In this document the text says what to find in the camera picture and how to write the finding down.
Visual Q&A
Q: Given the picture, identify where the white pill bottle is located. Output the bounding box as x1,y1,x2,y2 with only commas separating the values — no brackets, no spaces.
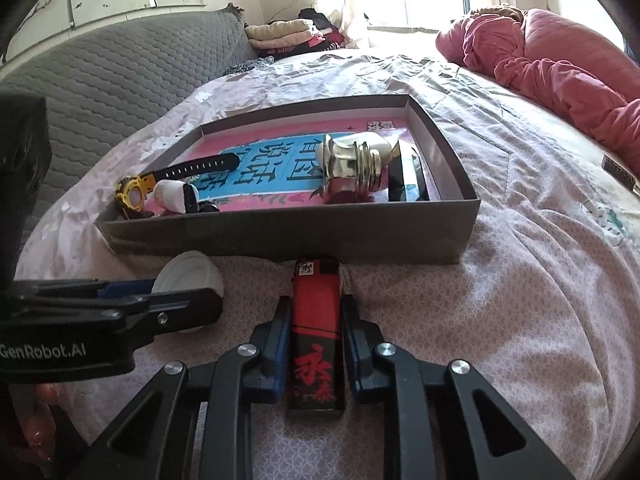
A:
152,180,188,213

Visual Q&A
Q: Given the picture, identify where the pile of folded clothes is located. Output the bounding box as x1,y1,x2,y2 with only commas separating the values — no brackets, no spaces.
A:
245,7,351,53

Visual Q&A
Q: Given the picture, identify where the metal knob with black handle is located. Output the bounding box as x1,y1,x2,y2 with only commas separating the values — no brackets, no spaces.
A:
320,132,431,206

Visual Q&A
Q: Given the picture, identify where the sheer white curtain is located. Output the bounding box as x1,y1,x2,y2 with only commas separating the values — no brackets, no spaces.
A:
340,0,401,51

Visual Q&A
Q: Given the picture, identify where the white round lid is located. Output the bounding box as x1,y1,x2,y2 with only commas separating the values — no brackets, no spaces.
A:
152,251,225,336

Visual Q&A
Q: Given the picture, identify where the person's left hand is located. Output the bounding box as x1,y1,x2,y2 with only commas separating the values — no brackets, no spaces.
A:
22,382,68,463

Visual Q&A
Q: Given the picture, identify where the red and black lighter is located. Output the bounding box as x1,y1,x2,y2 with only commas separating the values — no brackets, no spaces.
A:
286,257,347,411

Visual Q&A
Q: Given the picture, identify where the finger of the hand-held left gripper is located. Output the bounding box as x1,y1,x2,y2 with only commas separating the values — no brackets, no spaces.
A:
15,279,160,302
114,287,224,342

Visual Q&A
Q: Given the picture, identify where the pink quilt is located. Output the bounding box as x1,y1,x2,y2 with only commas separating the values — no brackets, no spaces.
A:
435,4,640,181

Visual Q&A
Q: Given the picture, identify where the grey quilted headboard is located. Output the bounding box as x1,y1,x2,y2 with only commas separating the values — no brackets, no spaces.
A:
0,7,258,261

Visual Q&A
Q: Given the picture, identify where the pink floral bed sheet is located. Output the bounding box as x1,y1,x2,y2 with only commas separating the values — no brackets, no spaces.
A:
15,50,640,480

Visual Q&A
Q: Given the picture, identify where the dark floral cloth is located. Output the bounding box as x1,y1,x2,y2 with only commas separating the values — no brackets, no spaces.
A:
222,55,276,77

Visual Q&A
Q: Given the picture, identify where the small black flat object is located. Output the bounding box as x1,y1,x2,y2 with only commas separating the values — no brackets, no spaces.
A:
602,154,638,186

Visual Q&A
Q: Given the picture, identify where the yellow and black wristwatch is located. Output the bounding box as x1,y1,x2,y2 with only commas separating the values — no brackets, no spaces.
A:
114,152,241,221

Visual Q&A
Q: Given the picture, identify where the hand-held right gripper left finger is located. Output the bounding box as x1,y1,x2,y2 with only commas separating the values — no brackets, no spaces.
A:
60,296,293,480

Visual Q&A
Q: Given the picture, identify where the grey cardboard box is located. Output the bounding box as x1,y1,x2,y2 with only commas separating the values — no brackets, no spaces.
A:
95,94,482,266

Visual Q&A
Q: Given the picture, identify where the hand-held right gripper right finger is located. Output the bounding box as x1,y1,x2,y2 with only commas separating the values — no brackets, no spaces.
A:
340,294,576,480

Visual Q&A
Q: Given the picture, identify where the pink and blue book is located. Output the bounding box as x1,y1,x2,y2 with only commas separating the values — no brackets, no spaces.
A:
187,117,441,213

